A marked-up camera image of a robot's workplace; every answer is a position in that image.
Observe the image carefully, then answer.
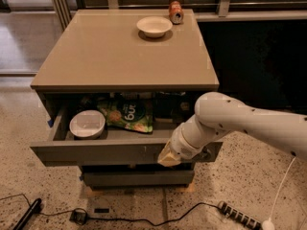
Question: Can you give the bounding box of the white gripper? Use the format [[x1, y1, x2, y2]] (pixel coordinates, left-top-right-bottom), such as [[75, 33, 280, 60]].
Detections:
[[157, 125, 213, 167]]

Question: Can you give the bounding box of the grey top drawer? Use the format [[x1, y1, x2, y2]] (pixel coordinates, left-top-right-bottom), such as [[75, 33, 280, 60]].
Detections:
[[30, 94, 224, 167]]

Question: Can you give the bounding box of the grey drawer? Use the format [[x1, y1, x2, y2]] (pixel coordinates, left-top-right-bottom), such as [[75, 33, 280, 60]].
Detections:
[[83, 171, 194, 187], [30, 94, 224, 167]]

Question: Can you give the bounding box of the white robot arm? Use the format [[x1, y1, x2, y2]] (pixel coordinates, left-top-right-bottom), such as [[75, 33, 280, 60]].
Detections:
[[157, 92, 307, 167]]

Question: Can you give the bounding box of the grey bottom drawer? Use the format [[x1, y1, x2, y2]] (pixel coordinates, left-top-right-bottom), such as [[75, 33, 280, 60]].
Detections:
[[83, 171, 194, 187]]

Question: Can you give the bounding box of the white bowl in drawer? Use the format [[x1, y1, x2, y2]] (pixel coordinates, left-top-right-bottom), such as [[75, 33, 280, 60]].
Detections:
[[69, 110, 106, 139]]

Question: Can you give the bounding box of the grey drawer cabinet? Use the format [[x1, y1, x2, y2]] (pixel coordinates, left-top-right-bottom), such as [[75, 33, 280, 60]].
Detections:
[[31, 10, 219, 178]]

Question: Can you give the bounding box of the green snack bag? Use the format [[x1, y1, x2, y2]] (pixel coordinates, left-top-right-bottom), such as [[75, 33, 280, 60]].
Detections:
[[97, 100, 154, 133]]

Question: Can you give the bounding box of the black power strip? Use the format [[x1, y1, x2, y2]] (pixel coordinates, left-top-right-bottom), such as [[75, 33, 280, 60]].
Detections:
[[218, 201, 262, 230]]

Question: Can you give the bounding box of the clear plastic bottle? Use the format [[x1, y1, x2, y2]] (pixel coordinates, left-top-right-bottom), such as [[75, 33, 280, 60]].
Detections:
[[110, 92, 153, 100]]

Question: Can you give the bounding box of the small black floor object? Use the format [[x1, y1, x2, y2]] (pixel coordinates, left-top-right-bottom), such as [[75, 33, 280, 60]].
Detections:
[[94, 208, 109, 214]]

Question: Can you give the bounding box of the black power adapter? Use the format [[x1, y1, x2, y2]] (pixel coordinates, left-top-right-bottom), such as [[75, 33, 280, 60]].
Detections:
[[69, 208, 88, 225]]

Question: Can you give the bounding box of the white bowl on cabinet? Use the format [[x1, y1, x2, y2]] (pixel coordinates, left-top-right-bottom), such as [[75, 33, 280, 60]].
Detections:
[[136, 16, 173, 38]]

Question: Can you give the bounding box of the black rod on floor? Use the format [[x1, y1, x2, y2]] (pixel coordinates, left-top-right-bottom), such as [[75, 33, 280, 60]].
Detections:
[[13, 198, 42, 230]]

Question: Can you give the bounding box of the orange soda can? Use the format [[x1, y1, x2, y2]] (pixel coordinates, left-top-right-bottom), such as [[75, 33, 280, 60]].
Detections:
[[169, 1, 184, 25]]

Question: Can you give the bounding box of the black power cable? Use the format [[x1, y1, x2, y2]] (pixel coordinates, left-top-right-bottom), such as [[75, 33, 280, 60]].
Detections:
[[0, 193, 221, 227]]

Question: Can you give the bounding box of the white plug and cable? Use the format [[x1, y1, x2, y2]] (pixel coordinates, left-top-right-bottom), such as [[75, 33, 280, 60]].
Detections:
[[262, 156, 297, 230]]

